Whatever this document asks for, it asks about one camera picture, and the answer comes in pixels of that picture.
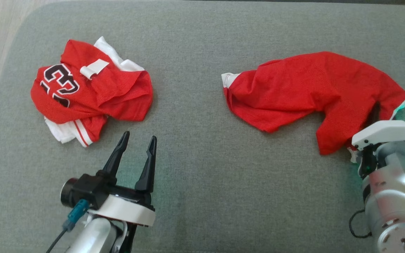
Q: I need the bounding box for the red basketball jersey number 23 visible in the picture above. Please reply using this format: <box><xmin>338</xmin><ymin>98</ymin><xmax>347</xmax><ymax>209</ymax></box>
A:
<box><xmin>30</xmin><ymin>36</ymin><xmax>153</xmax><ymax>148</ymax></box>

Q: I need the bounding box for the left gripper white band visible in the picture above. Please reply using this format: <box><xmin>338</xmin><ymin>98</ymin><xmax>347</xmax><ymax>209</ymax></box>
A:
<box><xmin>88</xmin><ymin>131</ymin><xmax>157</xmax><ymax>227</ymax></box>

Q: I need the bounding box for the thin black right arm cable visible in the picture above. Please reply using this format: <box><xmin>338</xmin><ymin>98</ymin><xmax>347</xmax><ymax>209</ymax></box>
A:
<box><xmin>349</xmin><ymin>209</ymin><xmax>372</xmax><ymax>239</ymax></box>

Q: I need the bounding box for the black cable with teal plug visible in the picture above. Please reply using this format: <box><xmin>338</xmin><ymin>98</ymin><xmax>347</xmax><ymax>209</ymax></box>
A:
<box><xmin>46</xmin><ymin>199</ymin><xmax>90</xmax><ymax>253</ymax></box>

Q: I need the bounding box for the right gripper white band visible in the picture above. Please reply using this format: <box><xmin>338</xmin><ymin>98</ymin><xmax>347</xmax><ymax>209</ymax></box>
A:
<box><xmin>351</xmin><ymin>102</ymin><xmax>405</xmax><ymax>148</ymax></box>

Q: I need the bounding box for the grey fabric sofa seat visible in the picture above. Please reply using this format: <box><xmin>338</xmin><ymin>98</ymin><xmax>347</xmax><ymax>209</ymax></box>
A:
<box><xmin>0</xmin><ymin>0</ymin><xmax>405</xmax><ymax>253</ymax></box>

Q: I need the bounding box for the red shorts white waistband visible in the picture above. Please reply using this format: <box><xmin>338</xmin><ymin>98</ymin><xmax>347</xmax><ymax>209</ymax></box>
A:
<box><xmin>221</xmin><ymin>51</ymin><xmax>405</xmax><ymax>156</ymax></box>

